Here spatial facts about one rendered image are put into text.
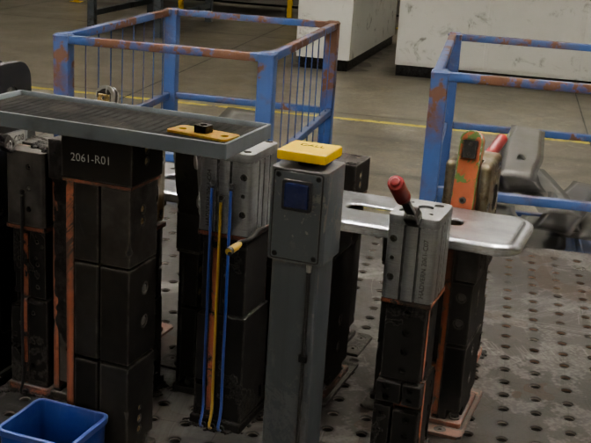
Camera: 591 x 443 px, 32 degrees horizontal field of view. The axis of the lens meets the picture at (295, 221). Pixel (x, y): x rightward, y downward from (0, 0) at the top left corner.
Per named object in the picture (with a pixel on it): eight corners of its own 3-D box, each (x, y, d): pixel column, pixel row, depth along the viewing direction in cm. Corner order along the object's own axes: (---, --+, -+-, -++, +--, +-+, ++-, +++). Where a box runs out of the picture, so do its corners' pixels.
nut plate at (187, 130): (241, 137, 123) (242, 127, 123) (224, 142, 120) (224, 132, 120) (183, 127, 127) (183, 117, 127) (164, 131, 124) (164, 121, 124)
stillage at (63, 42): (164, 206, 503) (168, 6, 475) (325, 226, 487) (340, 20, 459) (54, 288, 390) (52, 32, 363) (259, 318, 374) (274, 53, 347)
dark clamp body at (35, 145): (96, 374, 165) (98, 137, 154) (49, 408, 154) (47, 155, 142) (39, 359, 169) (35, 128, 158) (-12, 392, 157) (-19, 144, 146)
